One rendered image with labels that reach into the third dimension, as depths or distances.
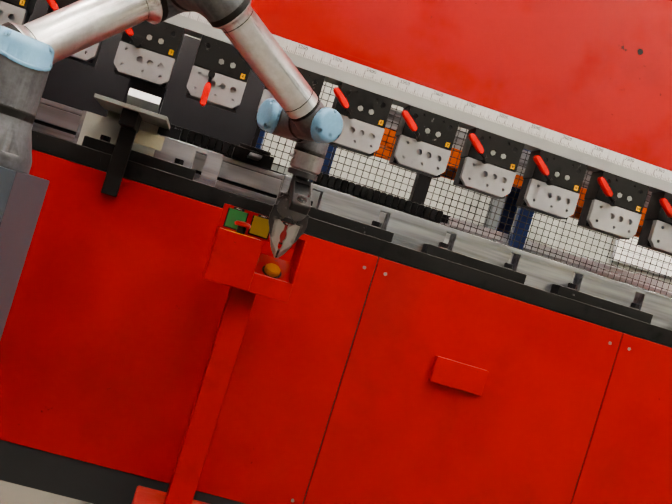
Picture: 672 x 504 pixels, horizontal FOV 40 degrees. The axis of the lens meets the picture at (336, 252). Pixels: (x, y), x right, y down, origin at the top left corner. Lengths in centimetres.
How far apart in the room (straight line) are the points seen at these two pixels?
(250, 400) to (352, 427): 28
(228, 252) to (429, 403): 77
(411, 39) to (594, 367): 105
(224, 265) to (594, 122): 122
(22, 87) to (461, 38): 141
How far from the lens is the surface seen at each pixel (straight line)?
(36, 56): 167
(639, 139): 285
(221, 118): 310
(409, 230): 262
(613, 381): 273
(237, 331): 218
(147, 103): 252
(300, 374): 248
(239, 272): 212
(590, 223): 278
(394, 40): 264
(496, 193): 267
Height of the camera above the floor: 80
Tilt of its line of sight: level
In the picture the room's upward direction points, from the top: 17 degrees clockwise
